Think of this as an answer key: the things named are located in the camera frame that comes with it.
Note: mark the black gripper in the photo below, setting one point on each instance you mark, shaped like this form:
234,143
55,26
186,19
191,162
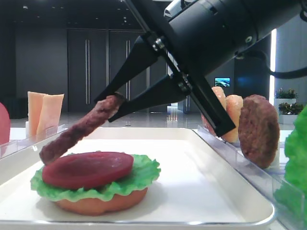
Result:
202,37

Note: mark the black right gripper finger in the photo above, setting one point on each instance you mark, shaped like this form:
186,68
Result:
167,90

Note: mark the brown meat patty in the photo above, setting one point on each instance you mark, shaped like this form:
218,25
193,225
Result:
102,111
258,130

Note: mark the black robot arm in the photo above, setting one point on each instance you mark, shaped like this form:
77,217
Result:
266,15

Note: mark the green lettuce on burger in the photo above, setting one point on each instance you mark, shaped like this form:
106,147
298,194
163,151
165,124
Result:
144,172

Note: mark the orange cheese slice inner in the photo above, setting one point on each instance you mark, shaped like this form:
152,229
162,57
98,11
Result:
50,112

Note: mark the orange cheese slice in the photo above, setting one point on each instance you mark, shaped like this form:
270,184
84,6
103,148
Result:
35,102
50,112

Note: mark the orange cheese slice outer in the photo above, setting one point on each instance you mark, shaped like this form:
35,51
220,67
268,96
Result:
35,102

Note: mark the red tomato slice on burger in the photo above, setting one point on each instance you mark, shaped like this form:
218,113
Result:
87,170

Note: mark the red tomato slice in holder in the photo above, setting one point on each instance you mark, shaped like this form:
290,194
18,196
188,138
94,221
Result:
5,125

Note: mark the green lettuce leaf in holder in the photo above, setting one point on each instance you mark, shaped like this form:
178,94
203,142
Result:
295,149

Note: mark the inner burger bun half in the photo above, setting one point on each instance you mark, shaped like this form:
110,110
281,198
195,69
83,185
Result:
234,103

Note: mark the white metal tray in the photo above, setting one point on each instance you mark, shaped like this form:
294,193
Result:
196,190

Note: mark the potted plants in white planters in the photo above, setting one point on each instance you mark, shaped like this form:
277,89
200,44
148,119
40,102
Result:
286,106

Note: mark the bottom bun on tray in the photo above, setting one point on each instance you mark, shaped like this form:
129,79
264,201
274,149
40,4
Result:
97,207

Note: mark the small wall screen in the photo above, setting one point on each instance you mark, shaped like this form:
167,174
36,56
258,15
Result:
222,82

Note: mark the clear bun holder rail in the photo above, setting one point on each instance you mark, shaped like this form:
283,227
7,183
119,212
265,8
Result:
206,135

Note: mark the clear patty holder rail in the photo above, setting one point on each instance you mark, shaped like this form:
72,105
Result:
273,169

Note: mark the clear cheese holder rail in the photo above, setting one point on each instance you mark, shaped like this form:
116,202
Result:
42,135

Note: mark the clear lettuce holder rail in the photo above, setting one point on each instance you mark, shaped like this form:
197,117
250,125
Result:
292,197

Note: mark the clear tomato holder rail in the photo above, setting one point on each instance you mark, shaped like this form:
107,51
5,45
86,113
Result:
8,148

